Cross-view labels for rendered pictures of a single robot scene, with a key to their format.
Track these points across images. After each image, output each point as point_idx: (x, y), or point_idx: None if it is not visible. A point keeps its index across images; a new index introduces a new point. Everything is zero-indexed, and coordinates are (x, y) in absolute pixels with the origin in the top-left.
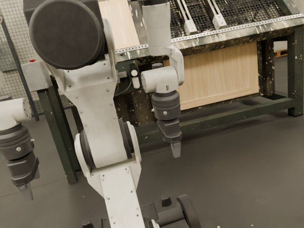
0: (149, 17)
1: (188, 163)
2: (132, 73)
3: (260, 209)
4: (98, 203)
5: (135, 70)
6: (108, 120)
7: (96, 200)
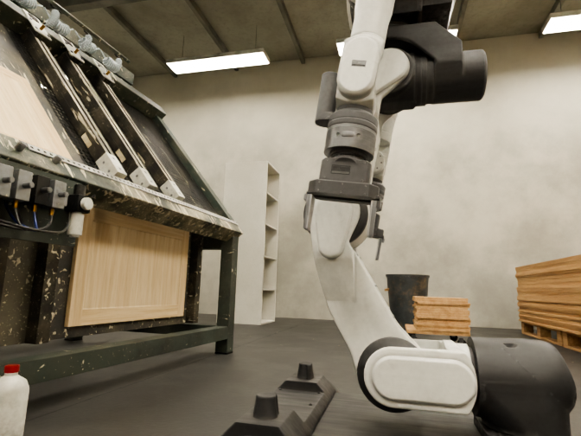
0: None
1: (162, 407)
2: (85, 203)
3: None
4: None
5: (91, 199)
6: (371, 179)
7: None
